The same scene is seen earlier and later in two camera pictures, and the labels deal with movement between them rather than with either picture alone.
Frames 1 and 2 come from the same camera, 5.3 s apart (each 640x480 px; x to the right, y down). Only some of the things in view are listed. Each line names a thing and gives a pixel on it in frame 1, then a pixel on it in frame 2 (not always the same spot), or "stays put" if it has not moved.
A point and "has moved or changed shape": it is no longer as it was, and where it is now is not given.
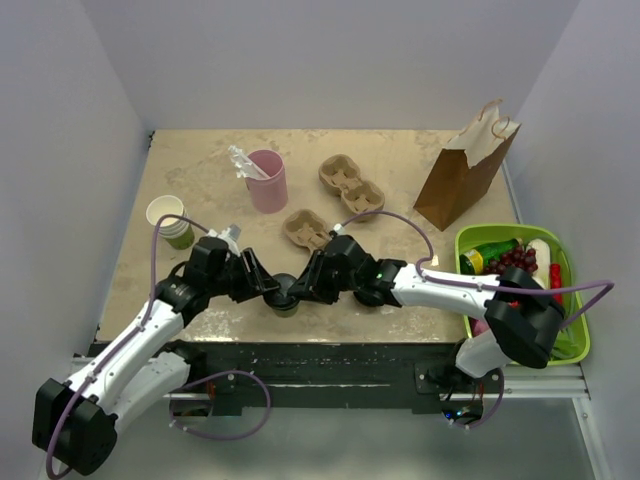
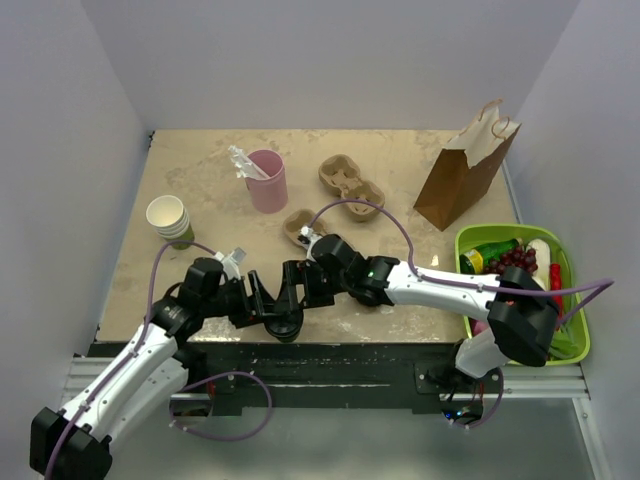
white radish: [542, 251] stays put
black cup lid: [280, 298] has moved or changed shape
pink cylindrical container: [269, 195] stays put
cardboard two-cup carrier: [306, 228] stays put
